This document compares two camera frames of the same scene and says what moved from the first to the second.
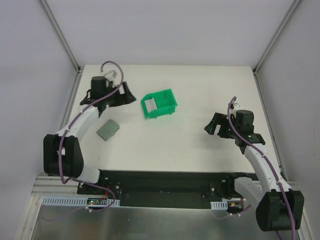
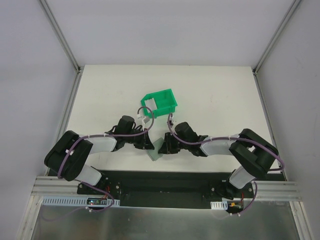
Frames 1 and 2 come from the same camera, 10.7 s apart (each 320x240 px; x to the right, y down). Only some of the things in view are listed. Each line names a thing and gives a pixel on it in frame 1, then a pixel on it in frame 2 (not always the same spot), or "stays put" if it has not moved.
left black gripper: [121, 95] -> [141, 141]
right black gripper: [222, 127] -> [170, 143]
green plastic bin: [165, 102] stays put
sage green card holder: [108, 130] -> [154, 154]
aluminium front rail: [53, 185] stays put
